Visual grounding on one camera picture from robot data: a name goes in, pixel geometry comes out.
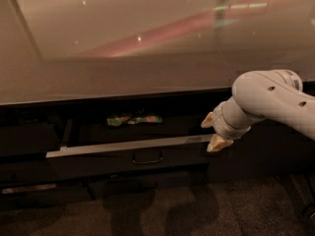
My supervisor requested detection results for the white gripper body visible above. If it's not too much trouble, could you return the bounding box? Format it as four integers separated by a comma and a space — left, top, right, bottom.
212, 101, 251, 140

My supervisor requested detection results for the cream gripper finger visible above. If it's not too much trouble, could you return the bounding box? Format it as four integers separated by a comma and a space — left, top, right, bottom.
201, 112, 213, 128
207, 134, 233, 152

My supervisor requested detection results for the dark drawer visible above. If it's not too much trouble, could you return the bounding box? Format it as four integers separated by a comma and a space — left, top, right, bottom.
46, 116, 214, 179
0, 123, 60, 156
0, 160, 57, 185
89, 170, 204, 199
0, 183, 95, 210

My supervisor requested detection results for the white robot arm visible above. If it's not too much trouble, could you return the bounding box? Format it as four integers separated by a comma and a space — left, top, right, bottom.
201, 70, 315, 152

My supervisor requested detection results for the green snack bag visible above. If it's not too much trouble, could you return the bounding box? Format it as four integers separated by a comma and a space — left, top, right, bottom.
106, 114, 163, 127

